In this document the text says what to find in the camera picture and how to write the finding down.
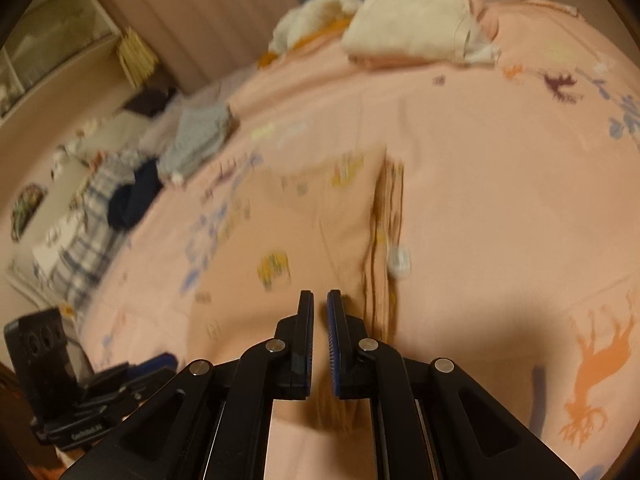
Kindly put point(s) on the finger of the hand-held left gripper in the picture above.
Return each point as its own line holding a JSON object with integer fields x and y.
{"x": 145, "y": 367}

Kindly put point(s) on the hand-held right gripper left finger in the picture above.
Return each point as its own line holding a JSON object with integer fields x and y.
{"x": 307, "y": 330}

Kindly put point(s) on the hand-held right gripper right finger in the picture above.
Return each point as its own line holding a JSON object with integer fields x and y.
{"x": 334, "y": 340}

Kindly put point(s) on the pink cartoon print garment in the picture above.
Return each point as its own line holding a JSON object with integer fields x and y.
{"x": 325, "y": 220}

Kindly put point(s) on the blue plaid cloth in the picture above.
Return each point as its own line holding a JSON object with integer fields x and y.
{"x": 85, "y": 250}

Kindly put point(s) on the colourful round item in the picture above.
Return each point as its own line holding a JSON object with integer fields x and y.
{"x": 27, "y": 210}

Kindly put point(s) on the navy cloth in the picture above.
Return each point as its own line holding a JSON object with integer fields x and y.
{"x": 132, "y": 195}

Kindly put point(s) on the pink animal print blanket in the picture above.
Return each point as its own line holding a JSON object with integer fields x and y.
{"x": 500, "y": 185}

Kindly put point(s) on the dark brown cloth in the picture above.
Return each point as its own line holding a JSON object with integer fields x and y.
{"x": 150, "y": 100}

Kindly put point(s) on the orange cloth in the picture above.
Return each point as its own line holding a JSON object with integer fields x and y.
{"x": 268, "y": 59}

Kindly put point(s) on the white fluffy cloth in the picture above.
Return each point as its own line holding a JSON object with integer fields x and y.
{"x": 310, "y": 17}

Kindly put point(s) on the white storage shelf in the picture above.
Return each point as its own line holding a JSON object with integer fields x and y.
{"x": 60, "y": 25}

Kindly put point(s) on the white folded cloth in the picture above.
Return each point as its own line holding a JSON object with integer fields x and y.
{"x": 410, "y": 15}

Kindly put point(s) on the beige curtain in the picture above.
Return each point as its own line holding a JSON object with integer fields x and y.
{"x": 200, "y": 10}

